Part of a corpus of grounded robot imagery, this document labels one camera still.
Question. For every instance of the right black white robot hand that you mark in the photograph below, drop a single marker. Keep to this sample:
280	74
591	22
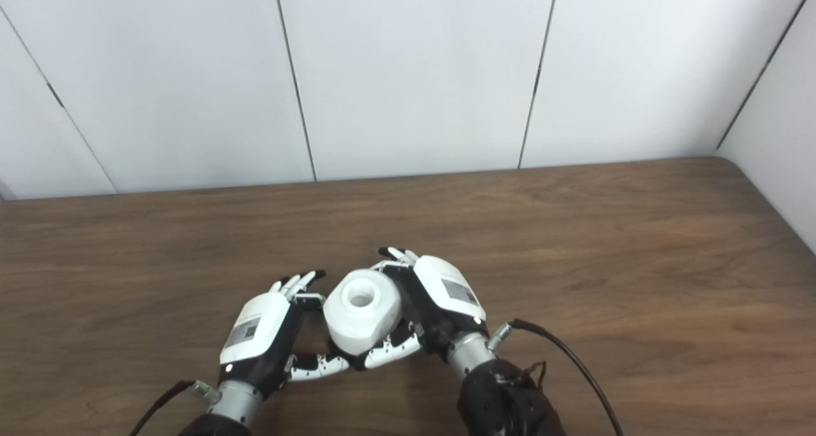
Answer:
440	302

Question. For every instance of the round white piece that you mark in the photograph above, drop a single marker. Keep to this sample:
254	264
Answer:
362	310

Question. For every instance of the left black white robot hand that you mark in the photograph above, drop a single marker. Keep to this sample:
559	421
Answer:
261	334

